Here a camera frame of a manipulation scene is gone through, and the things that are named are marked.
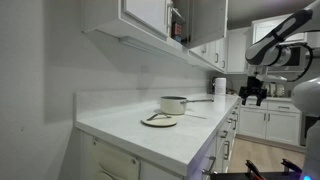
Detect cream pot lid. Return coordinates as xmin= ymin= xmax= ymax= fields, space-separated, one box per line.
xmin=141 ymin=113 xmax=177 ymax=127

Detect white paper towel roll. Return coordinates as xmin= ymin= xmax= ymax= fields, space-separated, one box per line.
xmin=215 ymin=78 xmax=226 ymax=95

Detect black tool with red handles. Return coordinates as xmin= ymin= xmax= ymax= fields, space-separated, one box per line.
xmin=245 ymin=158 xmax=302 ymax=180

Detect white upper cabinet double doors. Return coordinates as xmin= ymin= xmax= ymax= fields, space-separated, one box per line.
xmin=191 ymin=38 xmax=227 ymax=73

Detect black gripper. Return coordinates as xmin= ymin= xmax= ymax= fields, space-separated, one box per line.
xmin=239 ymin=76 xmax=267 ymax=106

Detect white back base cabinets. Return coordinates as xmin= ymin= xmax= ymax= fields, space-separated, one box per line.
xmin=239 ymin=100 xmax=301 ymax=146

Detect white cabinet door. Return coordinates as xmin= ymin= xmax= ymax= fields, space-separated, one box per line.
xmin=124 ymin=0 xmax=167 ymax=36
xmin=188 ymin=0 xmax=228 ymax=48

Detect cream saucepan with handle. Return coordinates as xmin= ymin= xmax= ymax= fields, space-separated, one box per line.
xmin=160 ymin=96 xmax=213 ymax=115

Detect white drawer with metal handle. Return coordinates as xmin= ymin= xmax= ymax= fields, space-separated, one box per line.
xmin=188 ymin=138 xmax=216 ymax=180

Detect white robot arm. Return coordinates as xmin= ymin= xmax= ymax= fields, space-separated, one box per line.
xmin=240 ymin=0 xmax=320 ymax=180

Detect red box in cabinet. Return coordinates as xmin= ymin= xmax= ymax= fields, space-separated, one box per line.
xmin=171 ymin=22 xmax=182 ymax=37

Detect white plates in rack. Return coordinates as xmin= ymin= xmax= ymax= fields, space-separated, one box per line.
xmin=264 ymin=83 xmax=285 ymax=97

